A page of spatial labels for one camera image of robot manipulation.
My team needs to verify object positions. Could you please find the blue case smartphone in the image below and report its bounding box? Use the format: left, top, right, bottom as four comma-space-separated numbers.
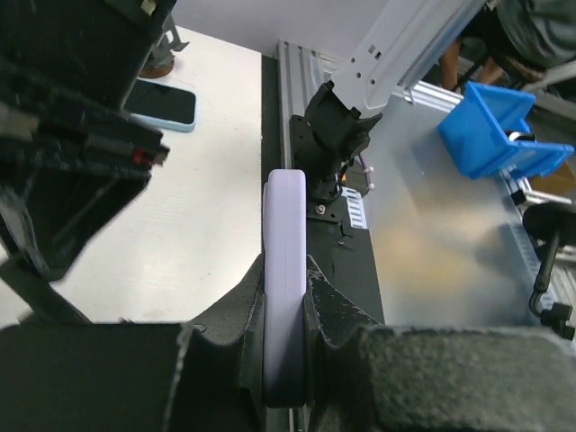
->
124, 79, 197, 133

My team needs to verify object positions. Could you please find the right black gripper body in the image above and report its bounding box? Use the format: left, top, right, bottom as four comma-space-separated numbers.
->
1, 1, 174, 186

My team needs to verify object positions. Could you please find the right white cable duct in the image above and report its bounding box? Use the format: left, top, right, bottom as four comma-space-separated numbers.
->
342, 187, 368, 230

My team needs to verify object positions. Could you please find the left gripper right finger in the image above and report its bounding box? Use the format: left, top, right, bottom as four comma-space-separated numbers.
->
305, 258, 575, 431

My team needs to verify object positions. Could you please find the purple case smartphone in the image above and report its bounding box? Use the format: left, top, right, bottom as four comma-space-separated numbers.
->
263, 169, 307, 408

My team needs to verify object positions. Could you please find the brown base phone stand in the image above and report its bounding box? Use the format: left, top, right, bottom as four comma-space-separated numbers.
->
139, 14, 189, 79

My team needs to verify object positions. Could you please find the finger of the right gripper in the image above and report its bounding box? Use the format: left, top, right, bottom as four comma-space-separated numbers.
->
1, 254, 90, 325
1, 166, 151, 282

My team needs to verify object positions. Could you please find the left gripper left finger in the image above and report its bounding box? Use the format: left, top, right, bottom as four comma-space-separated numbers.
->
1, 257, 266, 431

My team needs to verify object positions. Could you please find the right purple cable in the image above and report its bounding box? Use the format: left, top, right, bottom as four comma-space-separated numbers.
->
357, 150, 377, 197

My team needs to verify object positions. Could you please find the blue plastic bin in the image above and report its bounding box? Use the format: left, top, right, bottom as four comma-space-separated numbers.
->
437, 82, 574, 179

